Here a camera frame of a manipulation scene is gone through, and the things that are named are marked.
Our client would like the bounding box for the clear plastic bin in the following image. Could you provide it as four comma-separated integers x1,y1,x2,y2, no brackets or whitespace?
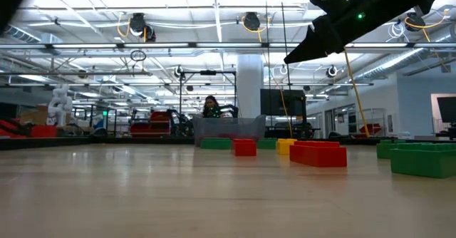
192,114,267,148

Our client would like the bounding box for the cardboard box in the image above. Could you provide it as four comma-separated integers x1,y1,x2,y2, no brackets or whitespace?
19,104,49,125

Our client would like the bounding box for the yellow toy brick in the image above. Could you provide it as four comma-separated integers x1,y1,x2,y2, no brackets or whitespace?
276,138,298,156

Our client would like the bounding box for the black cable with coil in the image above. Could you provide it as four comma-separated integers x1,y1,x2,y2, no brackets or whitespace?
278,0,290,91

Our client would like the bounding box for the red tool cart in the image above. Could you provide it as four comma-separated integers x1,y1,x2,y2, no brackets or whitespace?
128,110,172,137

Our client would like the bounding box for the thin yellow cable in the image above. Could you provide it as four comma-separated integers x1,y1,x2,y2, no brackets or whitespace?
279,88,294,139

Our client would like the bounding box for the red equipment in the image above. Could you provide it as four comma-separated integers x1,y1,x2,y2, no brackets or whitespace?
0,118,28,139
358,123,383,136

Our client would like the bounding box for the red crate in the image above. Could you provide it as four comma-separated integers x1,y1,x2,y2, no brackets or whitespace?
30,125,58,138

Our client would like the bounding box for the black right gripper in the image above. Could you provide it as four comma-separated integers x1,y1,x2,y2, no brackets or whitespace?
284,0,390,64

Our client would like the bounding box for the white pillar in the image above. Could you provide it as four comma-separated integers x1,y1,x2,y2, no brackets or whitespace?
236,54,265,120

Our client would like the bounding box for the person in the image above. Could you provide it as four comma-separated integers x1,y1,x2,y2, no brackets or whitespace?
202,95,224,119

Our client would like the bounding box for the hanging cable coil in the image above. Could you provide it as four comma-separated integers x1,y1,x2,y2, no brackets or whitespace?
130,49,147,63

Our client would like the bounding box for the black hanging cable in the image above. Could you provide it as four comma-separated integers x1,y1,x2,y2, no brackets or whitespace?
264,0,272,139

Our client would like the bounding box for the silver ventilation duct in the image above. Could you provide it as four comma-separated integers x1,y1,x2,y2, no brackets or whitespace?
354,47,434,82

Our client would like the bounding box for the long ceiling light strip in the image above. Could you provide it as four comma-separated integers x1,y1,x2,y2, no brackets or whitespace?
0,41,456,50

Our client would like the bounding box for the black aluminium table frame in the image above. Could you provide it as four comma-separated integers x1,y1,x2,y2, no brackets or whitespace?
0,135,456,152

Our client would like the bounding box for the yellow hanging cable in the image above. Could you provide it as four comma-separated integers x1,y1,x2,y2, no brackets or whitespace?
342,47,371,138

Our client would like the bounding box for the black monitor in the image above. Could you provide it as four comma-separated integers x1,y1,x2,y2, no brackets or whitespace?
259,88,307,118
437,95,456,124

